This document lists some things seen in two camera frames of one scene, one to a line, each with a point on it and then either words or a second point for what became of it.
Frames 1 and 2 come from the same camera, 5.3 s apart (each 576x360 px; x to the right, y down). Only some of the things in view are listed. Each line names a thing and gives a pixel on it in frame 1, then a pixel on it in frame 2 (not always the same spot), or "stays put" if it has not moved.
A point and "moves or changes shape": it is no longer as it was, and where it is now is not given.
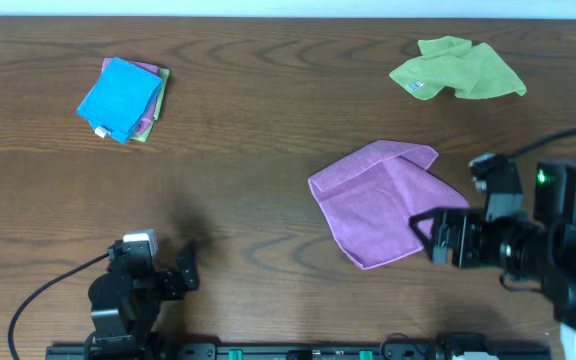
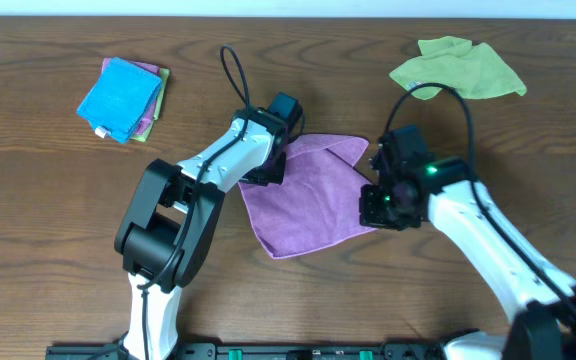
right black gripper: x=444 y=236 → x=375 y=211
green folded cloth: x=164 y=72 stays put
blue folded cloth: x=122 y=99 stays put
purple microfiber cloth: x=370 y=199 moves or changes shape
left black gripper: x=179 y=279 → x=266 y=175
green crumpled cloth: x=471 y=71 stays put
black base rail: x=295 y=351 stays put
